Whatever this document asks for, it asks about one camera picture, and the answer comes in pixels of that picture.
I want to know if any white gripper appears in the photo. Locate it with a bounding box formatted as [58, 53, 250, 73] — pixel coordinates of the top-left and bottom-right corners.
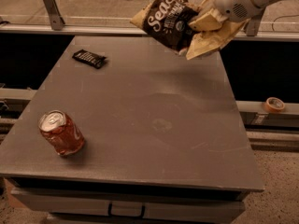
[186, 0, 264, 60]

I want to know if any brown chip bag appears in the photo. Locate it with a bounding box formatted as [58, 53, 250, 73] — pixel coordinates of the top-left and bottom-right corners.
[130, 0, 199, 53]

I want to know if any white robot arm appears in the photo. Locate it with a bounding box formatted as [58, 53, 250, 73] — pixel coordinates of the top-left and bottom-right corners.
[186, 0, 281, 60]

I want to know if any red coke can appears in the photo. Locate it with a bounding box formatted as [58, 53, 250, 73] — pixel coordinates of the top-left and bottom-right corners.
[38, 110, 85, 157]

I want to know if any orange tape roll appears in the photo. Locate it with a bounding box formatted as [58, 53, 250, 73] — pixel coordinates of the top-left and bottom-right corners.
[264, 97, 285, 113]

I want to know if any black snack bar wrapper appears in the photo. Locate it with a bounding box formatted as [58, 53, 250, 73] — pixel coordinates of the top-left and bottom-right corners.
[72, 49, 106, 69]

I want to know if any grey drawer cabinet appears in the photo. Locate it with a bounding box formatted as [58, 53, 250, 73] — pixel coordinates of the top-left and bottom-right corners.
[8, 177, 250, 224]

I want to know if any right metal rail bracket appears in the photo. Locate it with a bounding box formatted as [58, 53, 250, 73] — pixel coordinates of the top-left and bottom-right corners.
[244, 9, 264, 36]

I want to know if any metal rail bracket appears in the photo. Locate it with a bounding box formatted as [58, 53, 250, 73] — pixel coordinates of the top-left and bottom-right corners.
[43, 0, 65, 31]
[244, 9, 264, 36]

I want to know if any black cable on floor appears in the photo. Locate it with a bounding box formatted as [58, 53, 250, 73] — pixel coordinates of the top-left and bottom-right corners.
[271, 13, 299, 32]

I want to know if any left metal rail bracket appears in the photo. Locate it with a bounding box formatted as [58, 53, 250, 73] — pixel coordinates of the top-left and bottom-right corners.
[43, 0, 65, 31]

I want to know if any black drawer handle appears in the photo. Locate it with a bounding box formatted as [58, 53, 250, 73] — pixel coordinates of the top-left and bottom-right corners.
[107, 202, 146, 218]

